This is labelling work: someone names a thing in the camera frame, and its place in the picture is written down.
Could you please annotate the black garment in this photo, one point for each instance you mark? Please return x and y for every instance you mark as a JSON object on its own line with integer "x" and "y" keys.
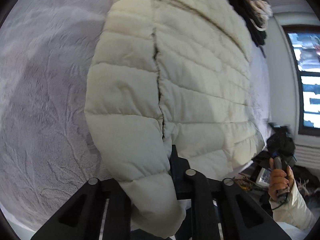
{"x": 243, "y": 8}

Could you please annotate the right hand orange glove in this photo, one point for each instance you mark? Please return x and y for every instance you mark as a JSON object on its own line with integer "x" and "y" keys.
{"x": 279, "y": 180}

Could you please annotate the dark framed window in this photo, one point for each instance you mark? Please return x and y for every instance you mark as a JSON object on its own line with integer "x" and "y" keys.
{"x": 304, "y": 46}

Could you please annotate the cream quilted puffer jacket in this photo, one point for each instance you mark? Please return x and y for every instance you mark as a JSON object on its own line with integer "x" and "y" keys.
{"x": 170, "y": 73}

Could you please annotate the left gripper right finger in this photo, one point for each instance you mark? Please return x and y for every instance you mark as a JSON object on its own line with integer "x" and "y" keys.
{"x": 202, "y": 218}

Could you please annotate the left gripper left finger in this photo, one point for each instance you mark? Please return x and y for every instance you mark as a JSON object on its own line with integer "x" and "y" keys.
{"x": 115, "y": 210}

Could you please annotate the lavender textured bed blanket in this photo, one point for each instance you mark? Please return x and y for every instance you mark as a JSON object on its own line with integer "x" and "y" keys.
{"x": 47, "y": 151}

